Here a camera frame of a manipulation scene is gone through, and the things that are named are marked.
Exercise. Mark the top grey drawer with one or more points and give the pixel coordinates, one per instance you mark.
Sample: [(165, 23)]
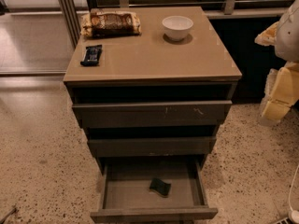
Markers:
[(161, 114)]

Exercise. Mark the bottom grey open drawer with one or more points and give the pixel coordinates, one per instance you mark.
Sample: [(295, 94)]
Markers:
[(126, 195)]

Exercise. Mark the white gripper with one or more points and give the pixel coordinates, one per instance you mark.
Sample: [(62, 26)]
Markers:
[(288, 36)]

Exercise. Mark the middle grey drawer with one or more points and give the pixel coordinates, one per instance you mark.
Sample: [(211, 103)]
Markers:
[(151, 146)]

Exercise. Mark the dark blue snack bar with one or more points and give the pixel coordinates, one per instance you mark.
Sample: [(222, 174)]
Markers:
[(92, 56)]

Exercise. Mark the green yellow sponge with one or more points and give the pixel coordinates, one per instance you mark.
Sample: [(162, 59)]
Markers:
[(158, 186)]

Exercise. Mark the dark tool on floor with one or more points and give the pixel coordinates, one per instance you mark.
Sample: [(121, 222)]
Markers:
[(4, 218)]

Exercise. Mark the brown snack bag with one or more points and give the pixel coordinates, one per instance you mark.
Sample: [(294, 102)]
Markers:
[(100, 23)]

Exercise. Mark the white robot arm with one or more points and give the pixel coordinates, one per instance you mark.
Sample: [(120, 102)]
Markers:
[(287, 45)]

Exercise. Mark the white ceramic bowl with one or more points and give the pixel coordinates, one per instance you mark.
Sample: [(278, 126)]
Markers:
[(177, 28)]

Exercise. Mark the grey drawer cabinet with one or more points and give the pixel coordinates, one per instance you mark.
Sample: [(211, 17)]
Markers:
[(153, 68)]

